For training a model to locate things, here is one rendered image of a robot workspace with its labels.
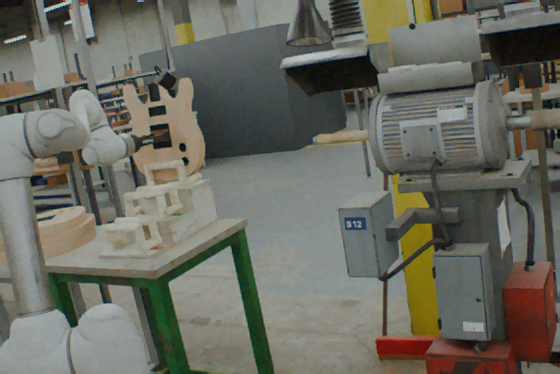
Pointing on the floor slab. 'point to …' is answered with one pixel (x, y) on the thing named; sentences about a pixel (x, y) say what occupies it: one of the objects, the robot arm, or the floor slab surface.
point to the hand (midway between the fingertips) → (160, 136)
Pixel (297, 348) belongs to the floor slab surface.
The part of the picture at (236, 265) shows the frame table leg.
